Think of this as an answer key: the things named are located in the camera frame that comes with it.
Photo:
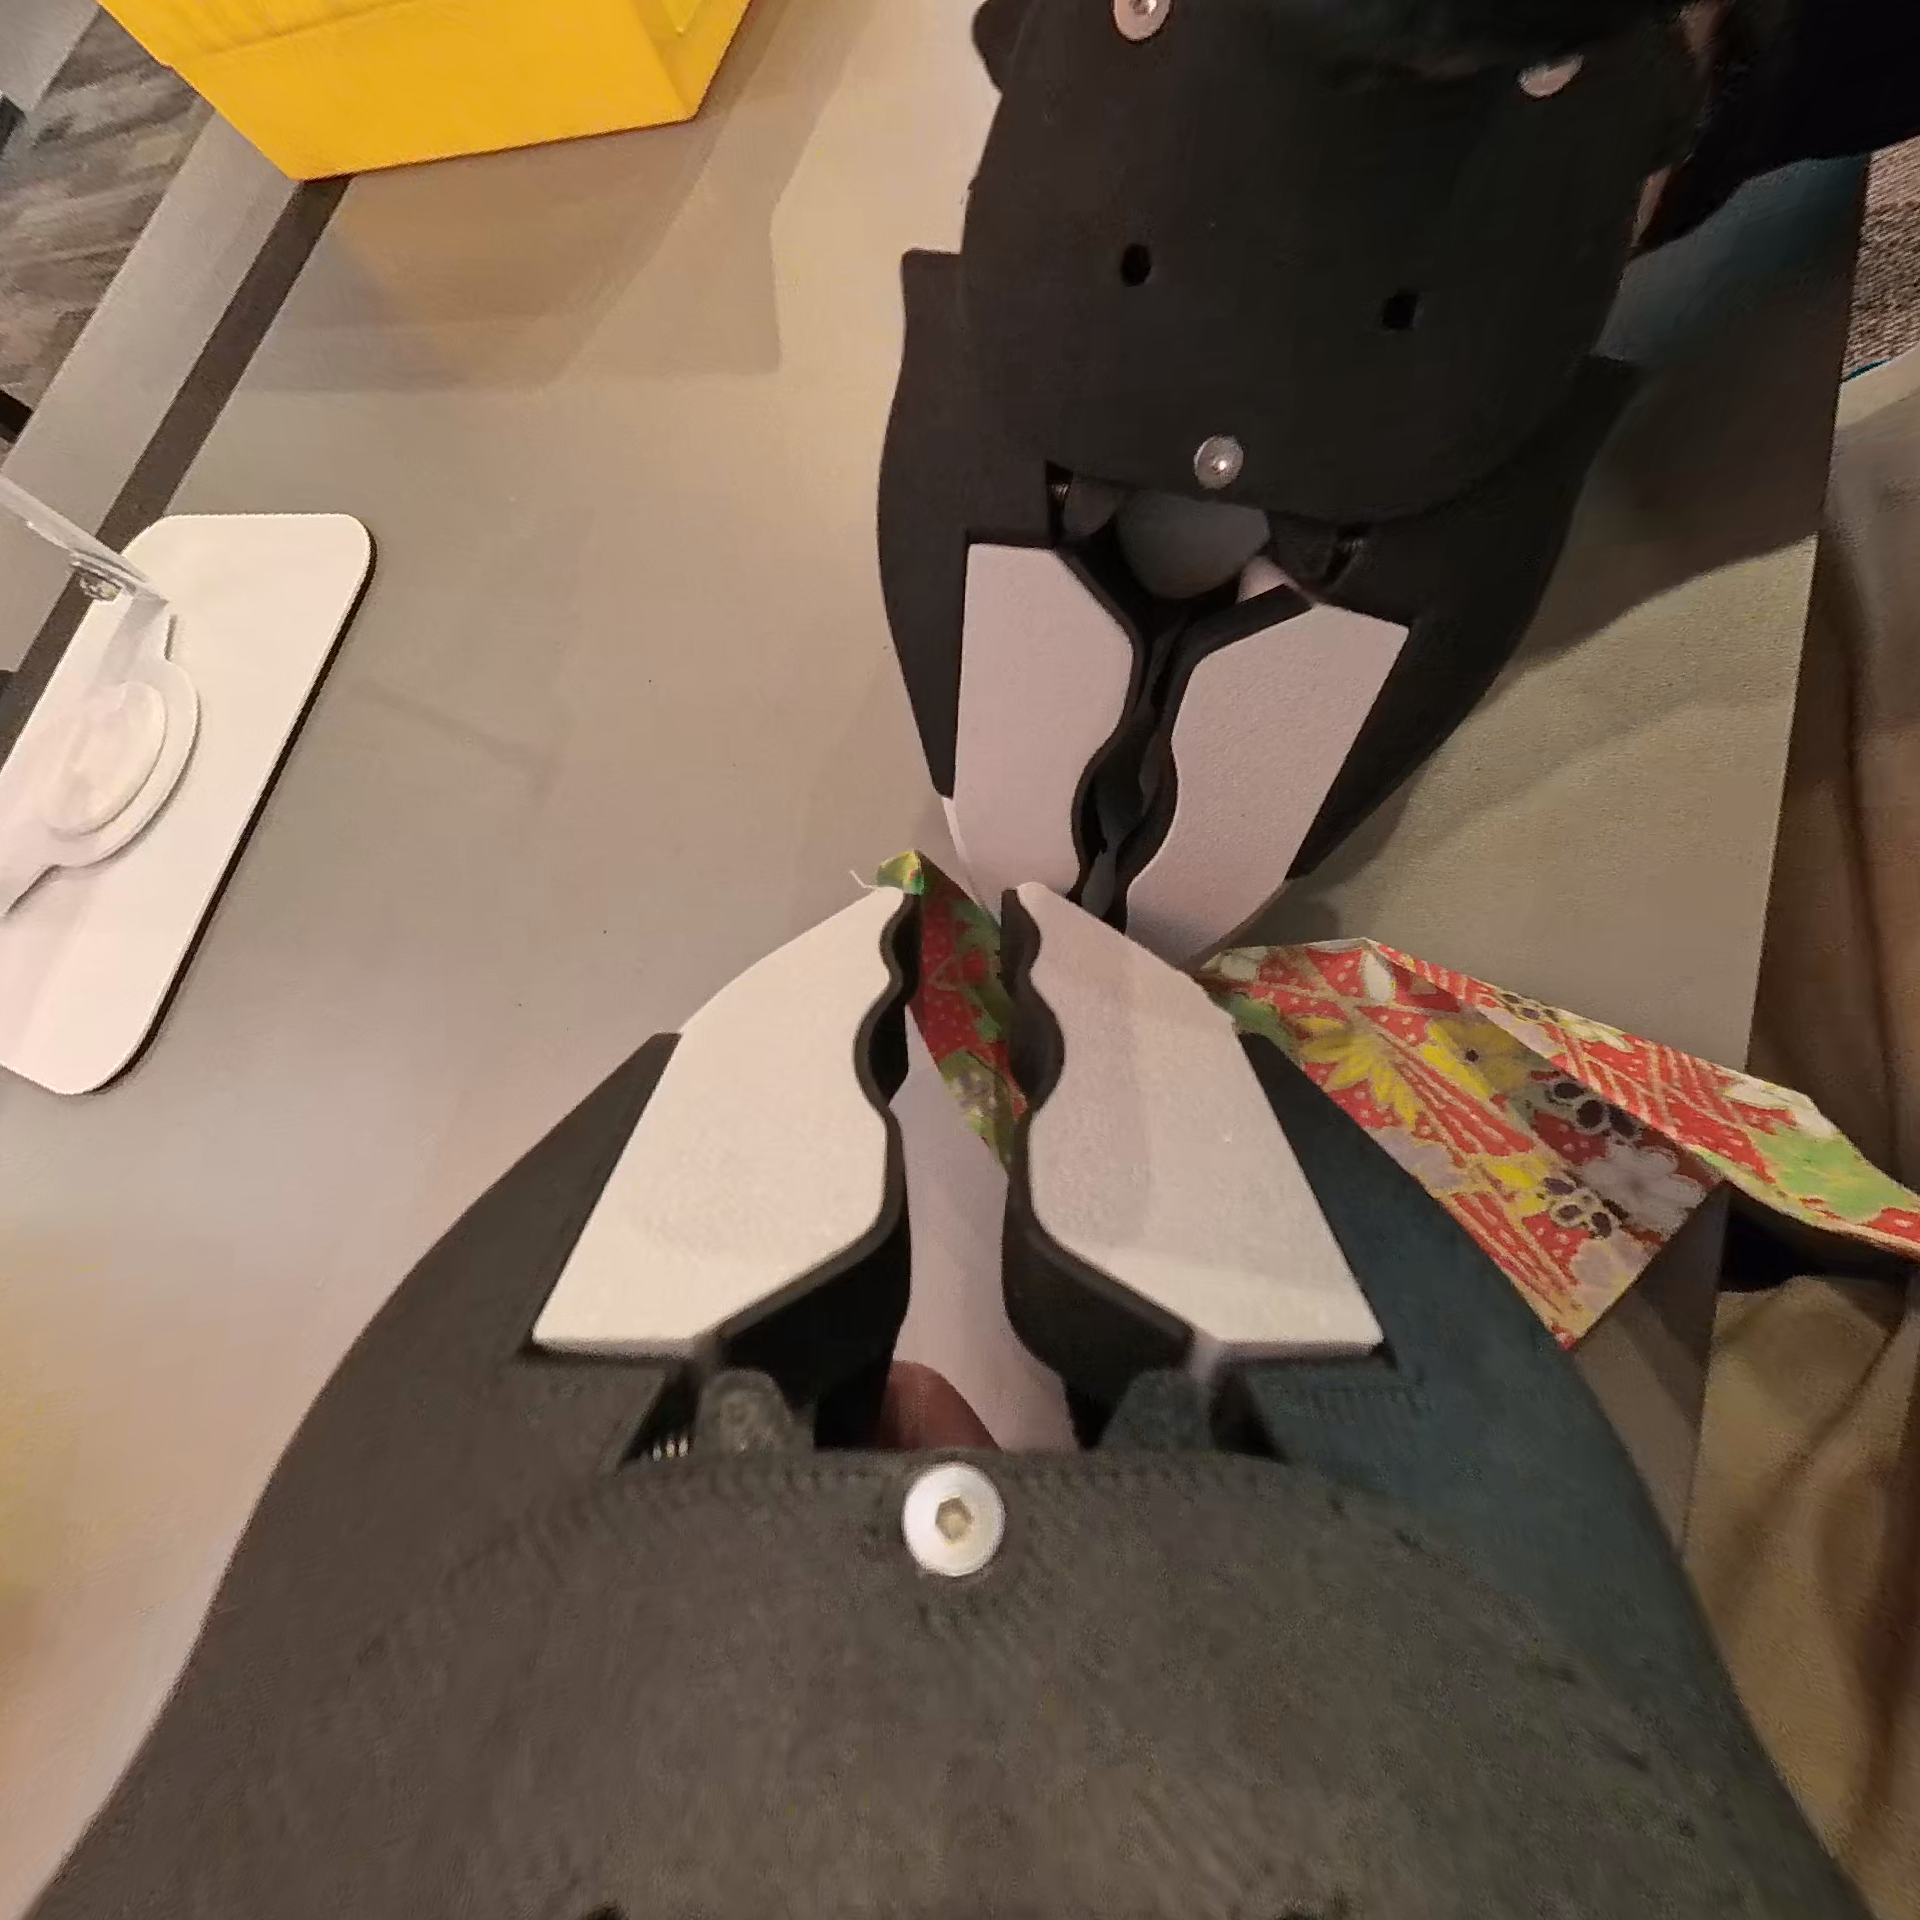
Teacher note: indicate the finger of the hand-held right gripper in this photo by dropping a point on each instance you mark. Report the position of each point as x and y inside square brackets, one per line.
[1021, 690]
[1291, 734]

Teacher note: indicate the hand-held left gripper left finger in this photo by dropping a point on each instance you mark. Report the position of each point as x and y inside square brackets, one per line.
[722, 1155]

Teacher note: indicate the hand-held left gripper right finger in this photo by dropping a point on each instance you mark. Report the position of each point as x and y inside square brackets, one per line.
[1186, 1155]

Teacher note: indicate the floral patterned origami paper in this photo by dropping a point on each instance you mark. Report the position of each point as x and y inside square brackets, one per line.
[1502, 1078]

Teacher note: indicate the person's beige pants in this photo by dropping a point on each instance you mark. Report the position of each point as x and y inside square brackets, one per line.
[1830, 1501]

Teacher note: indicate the yellow box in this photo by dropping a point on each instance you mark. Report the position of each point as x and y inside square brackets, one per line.
[451, 74]

